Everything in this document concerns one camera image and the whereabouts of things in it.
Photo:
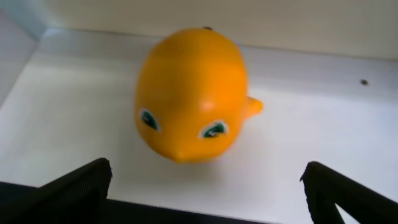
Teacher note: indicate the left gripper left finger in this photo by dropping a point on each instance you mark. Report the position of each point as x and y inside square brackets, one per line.
[71, 193]

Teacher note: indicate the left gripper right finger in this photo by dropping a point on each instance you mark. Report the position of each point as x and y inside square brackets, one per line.
[329, 186]

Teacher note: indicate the yellow rubber duck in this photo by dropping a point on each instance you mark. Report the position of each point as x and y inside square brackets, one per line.
[192, 87]

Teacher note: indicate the white shelf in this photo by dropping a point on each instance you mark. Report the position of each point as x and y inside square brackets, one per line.
[311, 124]

